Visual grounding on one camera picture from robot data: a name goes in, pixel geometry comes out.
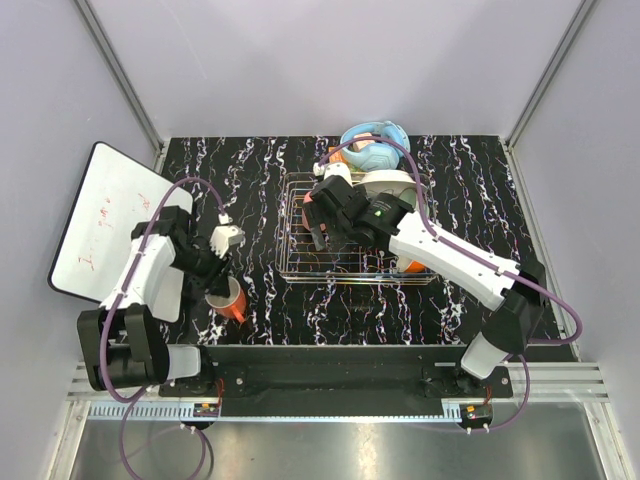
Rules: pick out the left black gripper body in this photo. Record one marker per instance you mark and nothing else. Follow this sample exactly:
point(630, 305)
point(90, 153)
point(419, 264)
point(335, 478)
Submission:
point(203, 265)

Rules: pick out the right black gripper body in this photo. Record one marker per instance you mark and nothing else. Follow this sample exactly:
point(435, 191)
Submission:
point(315, 216)

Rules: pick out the orange mug white inside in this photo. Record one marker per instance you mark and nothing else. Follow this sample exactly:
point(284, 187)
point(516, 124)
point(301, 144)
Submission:
point(233, 306)

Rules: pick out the white scalloped plate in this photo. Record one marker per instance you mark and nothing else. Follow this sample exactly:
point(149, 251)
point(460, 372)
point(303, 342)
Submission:
point(391, 182)

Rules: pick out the orange bowl white inside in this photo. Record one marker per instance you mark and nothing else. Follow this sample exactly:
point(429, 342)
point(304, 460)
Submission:
point(406, 265)

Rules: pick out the pink cup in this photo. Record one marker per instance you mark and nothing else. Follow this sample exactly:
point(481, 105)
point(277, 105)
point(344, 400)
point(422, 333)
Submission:
point(312, 216)

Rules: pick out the pale green bowl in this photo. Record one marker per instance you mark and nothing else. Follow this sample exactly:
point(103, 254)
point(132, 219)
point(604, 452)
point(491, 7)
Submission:
point(410, 197)

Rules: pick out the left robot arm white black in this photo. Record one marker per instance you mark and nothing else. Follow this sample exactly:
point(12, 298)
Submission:
point(121, 342)

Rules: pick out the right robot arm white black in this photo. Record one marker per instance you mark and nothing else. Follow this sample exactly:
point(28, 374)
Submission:
point(387, 217)

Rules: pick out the orange book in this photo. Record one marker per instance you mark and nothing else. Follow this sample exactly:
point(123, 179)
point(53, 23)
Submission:
point(338, 157)

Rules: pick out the pink cube box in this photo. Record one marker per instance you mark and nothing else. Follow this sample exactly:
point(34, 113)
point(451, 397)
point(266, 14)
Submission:
point(361, 142)

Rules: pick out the blue headphones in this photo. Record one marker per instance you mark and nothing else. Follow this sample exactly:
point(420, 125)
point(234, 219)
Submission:
point(379, 155)

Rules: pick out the metal wire dish rack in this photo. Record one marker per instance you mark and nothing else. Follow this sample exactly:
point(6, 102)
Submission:
point(298, 261)

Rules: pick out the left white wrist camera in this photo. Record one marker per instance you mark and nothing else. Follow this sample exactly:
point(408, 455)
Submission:
point(225, 235)

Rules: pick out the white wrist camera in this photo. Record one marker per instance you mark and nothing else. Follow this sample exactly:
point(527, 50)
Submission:
point(330, 170)
point(225, 235)

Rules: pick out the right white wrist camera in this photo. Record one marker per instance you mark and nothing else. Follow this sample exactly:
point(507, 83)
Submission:
point(330, 170)

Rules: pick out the white whiteboard black frame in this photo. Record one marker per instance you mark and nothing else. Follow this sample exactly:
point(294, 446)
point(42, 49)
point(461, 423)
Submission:
point(96, 250)

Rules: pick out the aluminium cable duct rail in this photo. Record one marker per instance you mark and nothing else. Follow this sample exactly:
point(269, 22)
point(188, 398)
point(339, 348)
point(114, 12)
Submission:
point(517, 384)

